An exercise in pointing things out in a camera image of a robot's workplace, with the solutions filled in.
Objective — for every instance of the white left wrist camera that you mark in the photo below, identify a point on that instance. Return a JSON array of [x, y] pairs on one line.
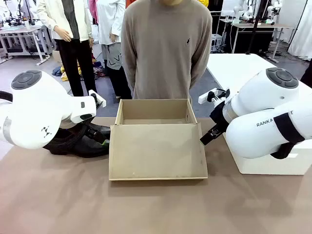
[[98, 99]]

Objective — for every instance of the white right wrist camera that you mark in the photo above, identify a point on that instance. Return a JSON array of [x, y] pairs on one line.
[[207, 97]]

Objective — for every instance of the person in beige sweater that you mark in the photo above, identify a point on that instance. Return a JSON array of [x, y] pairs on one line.
[[165, 48]]

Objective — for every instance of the bystander in black clothes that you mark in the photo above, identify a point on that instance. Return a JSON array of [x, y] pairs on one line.
[[307, 76]]

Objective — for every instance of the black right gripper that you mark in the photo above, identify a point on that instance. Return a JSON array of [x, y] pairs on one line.
[[218, 114]]

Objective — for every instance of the pink hanging garment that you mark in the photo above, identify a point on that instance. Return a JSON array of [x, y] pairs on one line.
[[93, 11]]

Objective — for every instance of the small white robot arm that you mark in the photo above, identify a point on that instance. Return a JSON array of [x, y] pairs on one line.
[[274, 12], [241, 11]]

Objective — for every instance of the white hanging curtain cloth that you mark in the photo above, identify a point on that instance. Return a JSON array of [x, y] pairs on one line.
[[302, 29]]

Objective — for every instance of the white plastic crate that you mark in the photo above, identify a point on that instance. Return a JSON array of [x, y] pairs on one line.
[[216, 42]]

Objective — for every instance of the white frame grey top table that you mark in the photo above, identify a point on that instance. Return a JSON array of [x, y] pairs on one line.
[[22, 29]]

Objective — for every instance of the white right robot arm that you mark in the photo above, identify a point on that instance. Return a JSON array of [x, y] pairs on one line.
[[263, 97]]

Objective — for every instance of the black leather buckle shoe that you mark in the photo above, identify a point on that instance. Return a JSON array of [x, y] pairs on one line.
[[103, 129], [73, 149]]

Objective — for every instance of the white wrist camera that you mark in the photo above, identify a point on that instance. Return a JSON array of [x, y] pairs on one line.
[[98, 99], [207, 97]]

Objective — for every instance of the mannequin cream jacket black trousers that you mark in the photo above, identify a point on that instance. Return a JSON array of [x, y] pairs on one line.
[[70, 48]]

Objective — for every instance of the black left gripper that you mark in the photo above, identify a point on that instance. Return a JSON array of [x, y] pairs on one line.
[[83, 126]]

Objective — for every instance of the mannequin white shirt grey shorts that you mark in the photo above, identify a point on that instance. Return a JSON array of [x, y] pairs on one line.
[[112, 36]]

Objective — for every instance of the brown cardboard shoe box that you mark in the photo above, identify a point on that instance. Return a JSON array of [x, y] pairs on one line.
[[156, 151]]

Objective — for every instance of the black tripod pole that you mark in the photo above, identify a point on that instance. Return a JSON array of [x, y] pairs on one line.
[[256, 24]]

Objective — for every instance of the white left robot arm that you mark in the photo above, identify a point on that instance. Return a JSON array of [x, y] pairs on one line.
[[36, 109]]

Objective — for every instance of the colourful clothes pile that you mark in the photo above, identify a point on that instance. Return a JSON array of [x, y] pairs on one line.
[[98, 70]]

